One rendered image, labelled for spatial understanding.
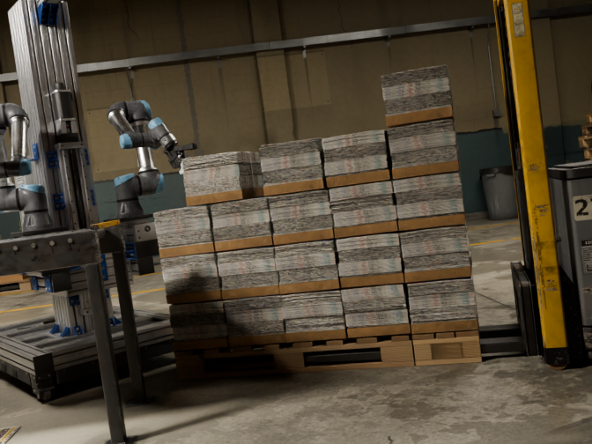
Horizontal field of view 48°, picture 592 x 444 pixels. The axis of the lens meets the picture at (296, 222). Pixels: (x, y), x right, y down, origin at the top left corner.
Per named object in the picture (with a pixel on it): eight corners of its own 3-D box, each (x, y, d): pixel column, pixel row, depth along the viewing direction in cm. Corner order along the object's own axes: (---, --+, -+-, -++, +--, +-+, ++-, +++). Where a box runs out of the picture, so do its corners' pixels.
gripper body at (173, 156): (181, 169, 341) (166, 151, 342) (192, 159, 339) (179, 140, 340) (173, 170, 334) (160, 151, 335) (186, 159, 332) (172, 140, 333)
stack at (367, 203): (206, 358, 364) (184, 206, 359) (422, 344, 333) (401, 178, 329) (176, 380, 326) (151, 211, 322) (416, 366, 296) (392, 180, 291)
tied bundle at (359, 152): (342, 186, 336) (336, 140, 335) (400, 178, 328) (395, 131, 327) (326, 188, 300) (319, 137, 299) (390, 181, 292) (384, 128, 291)
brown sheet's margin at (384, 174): (343, 184, 336) (342, 176, 336) (400, 177, 328) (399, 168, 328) (326, 187, 300) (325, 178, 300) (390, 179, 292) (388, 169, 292)
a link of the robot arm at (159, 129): (158, 122, 345) (161, 114, 337) (170, 138, 344) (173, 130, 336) (145, 128, 341) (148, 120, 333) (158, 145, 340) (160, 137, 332)
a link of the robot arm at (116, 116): (100, 99, 370) (122, 134, 333) (120, 98, 374) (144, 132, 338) (101, 119, 375) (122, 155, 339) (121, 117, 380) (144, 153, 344)
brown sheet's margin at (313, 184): (286, 192, 344) (284, 183, 344) (341, 185, 336) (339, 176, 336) (263, 196, 308) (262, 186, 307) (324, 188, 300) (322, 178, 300)
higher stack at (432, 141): (420, 344, 333) (388, 85, 326) (482, 339, 325) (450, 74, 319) (414, 366, 296) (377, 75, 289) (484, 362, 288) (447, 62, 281)
